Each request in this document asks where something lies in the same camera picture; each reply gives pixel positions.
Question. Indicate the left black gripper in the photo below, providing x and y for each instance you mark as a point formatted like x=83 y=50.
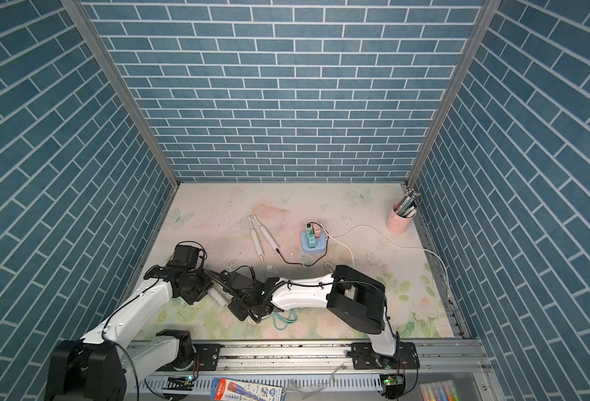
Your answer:
x=193 y=296

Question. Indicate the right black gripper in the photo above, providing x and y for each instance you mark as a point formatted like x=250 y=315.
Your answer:
x=235 y=307

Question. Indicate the white electric toothbrush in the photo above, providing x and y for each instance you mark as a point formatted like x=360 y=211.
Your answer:
x=218 y=297
x=255 y=239
x=271 y=240

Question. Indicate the teal small plug adapter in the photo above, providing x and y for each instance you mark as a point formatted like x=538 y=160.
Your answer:
x=312 y=241

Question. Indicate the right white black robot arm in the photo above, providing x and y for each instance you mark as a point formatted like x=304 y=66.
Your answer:
x=353 y=297

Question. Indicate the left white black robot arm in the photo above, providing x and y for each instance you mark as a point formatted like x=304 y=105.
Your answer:
x=119 y=331

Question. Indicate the blue power strip cube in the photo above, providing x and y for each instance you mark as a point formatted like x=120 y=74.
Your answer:
x=320 y=247

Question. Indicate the red blue package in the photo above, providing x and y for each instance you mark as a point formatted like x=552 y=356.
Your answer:
x=231 y=389

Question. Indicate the clear plastic bag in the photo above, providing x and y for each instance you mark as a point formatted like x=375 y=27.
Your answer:
x=309 y=387

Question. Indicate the pink pen holder cup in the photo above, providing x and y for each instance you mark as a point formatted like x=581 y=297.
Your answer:
x=397 y=224

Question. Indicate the coloured marker set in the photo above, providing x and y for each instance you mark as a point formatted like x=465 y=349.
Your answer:
x=440 y=391

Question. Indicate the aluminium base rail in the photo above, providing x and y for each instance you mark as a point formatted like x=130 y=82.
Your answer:
x=322 y=356

